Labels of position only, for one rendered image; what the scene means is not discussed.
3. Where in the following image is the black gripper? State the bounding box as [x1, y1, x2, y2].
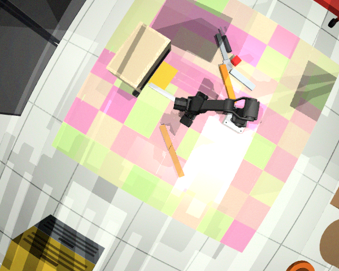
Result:
[180, 91, 208, 128]

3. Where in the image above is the red cube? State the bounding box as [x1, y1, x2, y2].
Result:
[231, 56, 241, 67]

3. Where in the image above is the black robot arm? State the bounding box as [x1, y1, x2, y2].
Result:
[173, 96, 260, 128]

